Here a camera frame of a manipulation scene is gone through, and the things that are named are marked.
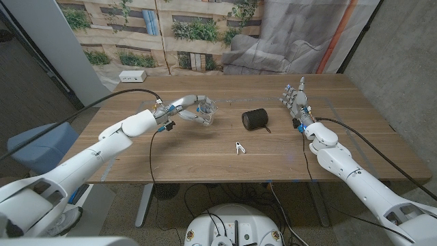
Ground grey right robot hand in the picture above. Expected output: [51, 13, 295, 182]
[279, 77, 317, 129]

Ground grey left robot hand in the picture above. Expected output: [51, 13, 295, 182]
[153, 94, 216, 126]

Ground clear glass beaker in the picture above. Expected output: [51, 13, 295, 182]
[196, 98, 219, 126]

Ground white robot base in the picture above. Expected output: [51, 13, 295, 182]
[183, 203, 283, 246]

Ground black cylindrical speaker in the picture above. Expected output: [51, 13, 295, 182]
[241, 108, 272, 134]

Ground white power strip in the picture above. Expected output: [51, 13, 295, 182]
[118, 70, 147, 83]

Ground round black floor fan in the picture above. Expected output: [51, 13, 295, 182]
[152, 183, 180, 201]

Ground printed fabric backdrop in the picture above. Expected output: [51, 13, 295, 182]
[56, 0, 382, 92]

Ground grey table leg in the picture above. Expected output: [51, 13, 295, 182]
[135, 183, 154, 229]
[307, 181, 331, 228]

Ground white floor platform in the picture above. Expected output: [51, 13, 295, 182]
[73, 183, 116, 237]

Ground blue foot pedals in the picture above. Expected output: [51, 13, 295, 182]
[67, 184, 90, 206]

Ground blue-grey upholstered stool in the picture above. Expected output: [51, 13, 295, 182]
[6, 122, 80, 175]

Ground grey sneaker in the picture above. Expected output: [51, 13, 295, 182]
[47, 206, 83, 237]

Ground white robot chest cover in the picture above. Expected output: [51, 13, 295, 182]
[0, 235, 139, 246]

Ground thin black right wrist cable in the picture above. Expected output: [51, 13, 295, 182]
[300, 131, 416, 244]

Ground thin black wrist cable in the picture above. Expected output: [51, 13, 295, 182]
[300, 131, 416, 244]
[149, 128, 182, 245]

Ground thin black left wrist cable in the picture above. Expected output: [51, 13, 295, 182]
[149, 128, 182, 245]

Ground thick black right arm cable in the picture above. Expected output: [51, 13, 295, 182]
[315, 117, 437, 202]

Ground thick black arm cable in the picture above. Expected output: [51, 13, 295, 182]
[315, 117, 437, 202]
[0, 87, 163, 161]

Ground tangled black floor cables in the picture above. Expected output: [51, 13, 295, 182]
[183, 182, 291, 233]

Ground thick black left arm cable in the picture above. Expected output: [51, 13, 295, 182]
[0, 87, 163, 161]

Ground grey floor cable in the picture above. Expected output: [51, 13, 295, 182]
[268, 182, 310, 246]

